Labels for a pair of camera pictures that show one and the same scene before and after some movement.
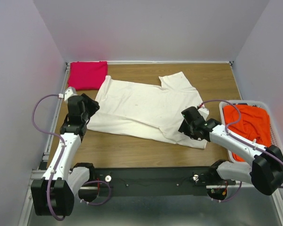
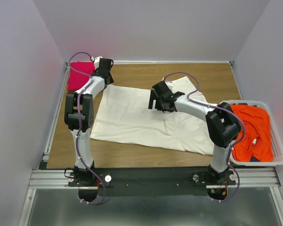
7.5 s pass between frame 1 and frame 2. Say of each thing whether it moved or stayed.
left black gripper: moved
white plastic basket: stayed
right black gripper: moved
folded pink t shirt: stayed
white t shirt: moved
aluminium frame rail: stayed
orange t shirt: stayed
